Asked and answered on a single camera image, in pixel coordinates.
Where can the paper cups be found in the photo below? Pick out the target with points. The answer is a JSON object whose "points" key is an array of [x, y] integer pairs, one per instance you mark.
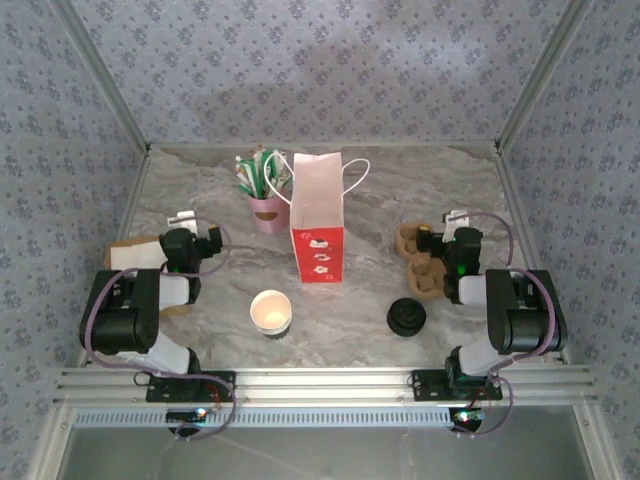
{"points": [[270, 312]]}

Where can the aluminium mounting rail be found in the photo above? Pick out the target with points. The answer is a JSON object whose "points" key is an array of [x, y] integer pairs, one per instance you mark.
{"points": [[320, 382]]}

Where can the aluminium frame leg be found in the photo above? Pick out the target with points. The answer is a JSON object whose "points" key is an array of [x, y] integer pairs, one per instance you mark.
{"points": [[44, 462], [595, 450]]}

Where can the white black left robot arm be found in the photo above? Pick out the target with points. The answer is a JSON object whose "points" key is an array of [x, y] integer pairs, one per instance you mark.
{"points": [[120, 325]]}

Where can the aluminium table edge rail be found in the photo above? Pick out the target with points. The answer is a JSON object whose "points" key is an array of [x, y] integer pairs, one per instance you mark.
{"points": [[320, 145], [513, 200], [136, 200]]}

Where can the pink cup holder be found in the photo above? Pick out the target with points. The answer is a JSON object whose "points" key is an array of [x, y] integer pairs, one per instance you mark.
{"points": [[270, 220]]}

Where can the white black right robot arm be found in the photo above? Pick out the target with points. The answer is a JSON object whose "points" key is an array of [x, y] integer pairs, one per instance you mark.
{"points": [[525, 325]]}

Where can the red paper takeout bag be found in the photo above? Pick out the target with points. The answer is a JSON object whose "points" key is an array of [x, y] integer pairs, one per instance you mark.
{"points": [[317, 250]]}

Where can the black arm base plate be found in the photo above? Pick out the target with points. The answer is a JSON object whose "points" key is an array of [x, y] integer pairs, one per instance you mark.
{"points": [[225, 382], [425, 385]]}

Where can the stacked black cup lids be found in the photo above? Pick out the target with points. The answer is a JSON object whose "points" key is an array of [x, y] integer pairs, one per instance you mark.
{"points": [[406, 317]]}

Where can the aluminium frame post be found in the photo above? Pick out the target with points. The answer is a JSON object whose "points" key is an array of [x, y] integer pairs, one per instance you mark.
{"points": [[539, 75], [105, 75]]}

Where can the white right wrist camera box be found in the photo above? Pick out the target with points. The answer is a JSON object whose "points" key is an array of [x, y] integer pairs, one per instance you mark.
{"points": [[455, 222]]}

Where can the black controller board with LED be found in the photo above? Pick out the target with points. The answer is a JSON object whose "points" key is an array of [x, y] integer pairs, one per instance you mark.
{"points": [[180, 415], [470, 416]]}

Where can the brown pulp cup carrier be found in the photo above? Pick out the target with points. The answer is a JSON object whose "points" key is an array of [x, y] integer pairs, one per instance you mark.
{"points": [[405, 240], [425, 280]]}

